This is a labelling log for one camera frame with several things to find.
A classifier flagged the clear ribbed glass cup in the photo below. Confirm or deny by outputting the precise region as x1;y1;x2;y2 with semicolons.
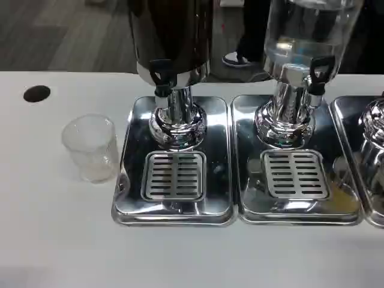
61;113;119;185

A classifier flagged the steel drip tray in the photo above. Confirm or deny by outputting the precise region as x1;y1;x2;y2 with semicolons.
230;94;365;227
329;95;384;230
110;95;238;227

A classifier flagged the black dispenser tap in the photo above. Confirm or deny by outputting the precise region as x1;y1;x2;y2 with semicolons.
305;56;335;107
149;58;178;109

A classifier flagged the dark drink dispenser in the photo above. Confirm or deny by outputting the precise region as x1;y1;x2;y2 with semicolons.
128;0;212;151

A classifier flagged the person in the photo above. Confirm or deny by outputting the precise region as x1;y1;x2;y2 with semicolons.
221;0;272;68

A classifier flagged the clear drink dispenser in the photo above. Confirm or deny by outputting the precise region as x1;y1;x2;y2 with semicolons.
254;0;364;150

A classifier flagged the black round counter grommet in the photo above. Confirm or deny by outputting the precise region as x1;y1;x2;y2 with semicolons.
23;85;52;104

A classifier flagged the chrome dispenser stand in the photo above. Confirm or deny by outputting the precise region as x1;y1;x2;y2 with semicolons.
358;89;384;199

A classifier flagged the thin grey cable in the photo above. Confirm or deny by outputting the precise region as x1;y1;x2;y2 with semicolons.
247;70;272;82

